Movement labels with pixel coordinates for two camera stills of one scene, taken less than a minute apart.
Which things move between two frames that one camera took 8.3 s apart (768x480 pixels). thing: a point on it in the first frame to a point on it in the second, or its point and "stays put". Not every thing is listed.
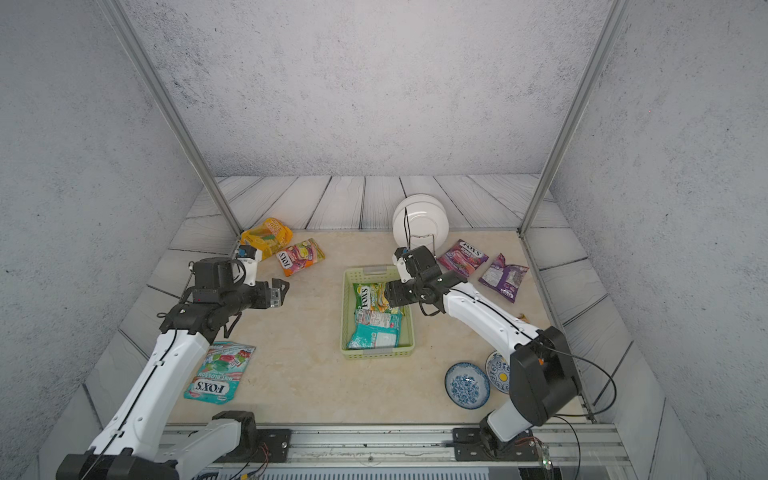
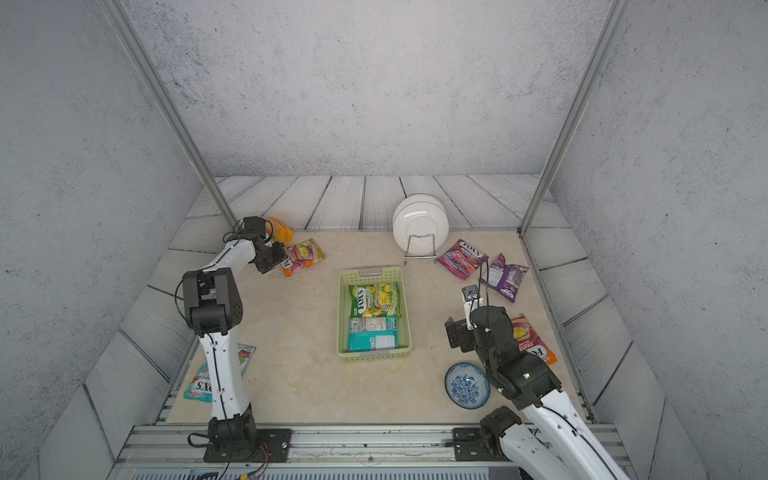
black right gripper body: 405,293 to 467,339
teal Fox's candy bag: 375,330 stays put
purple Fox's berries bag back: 503,279 stays put
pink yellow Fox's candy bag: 299,256 stays put
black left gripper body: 257,296 to 273,255
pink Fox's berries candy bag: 462,257 stays put
